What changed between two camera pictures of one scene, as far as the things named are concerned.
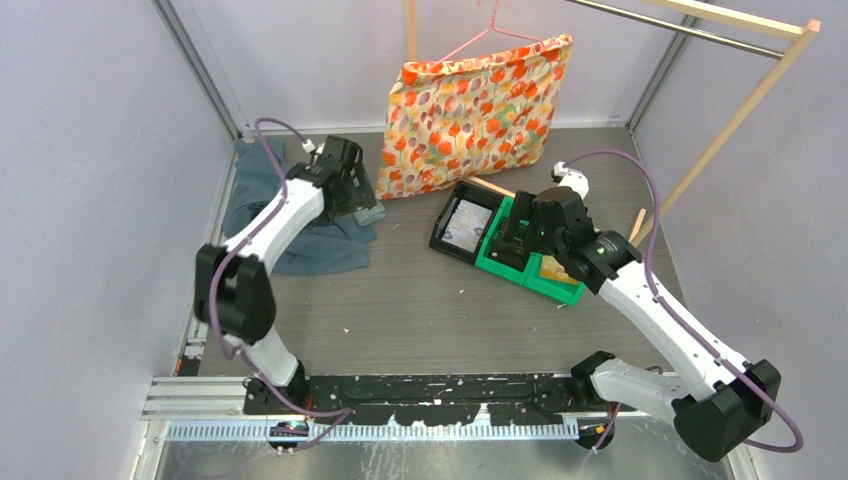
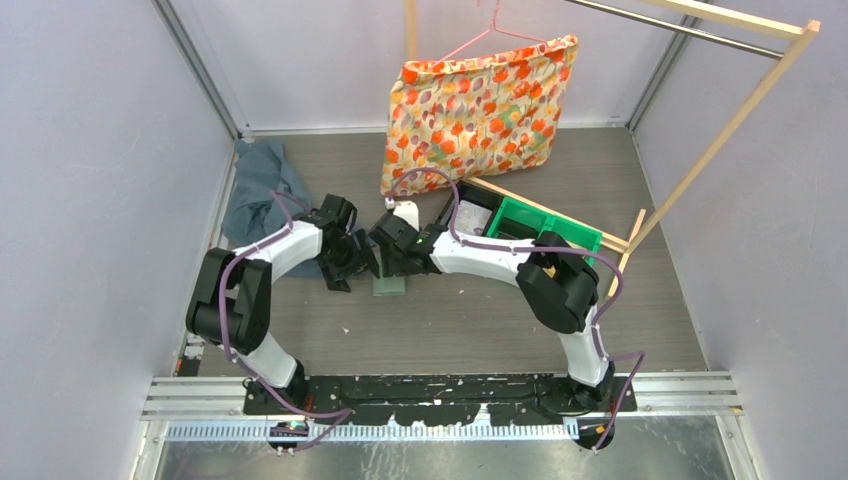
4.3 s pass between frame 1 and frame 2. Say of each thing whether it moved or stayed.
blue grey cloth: stayed
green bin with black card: stayed
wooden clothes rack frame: stayed
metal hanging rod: stayed
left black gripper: moved
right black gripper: moved
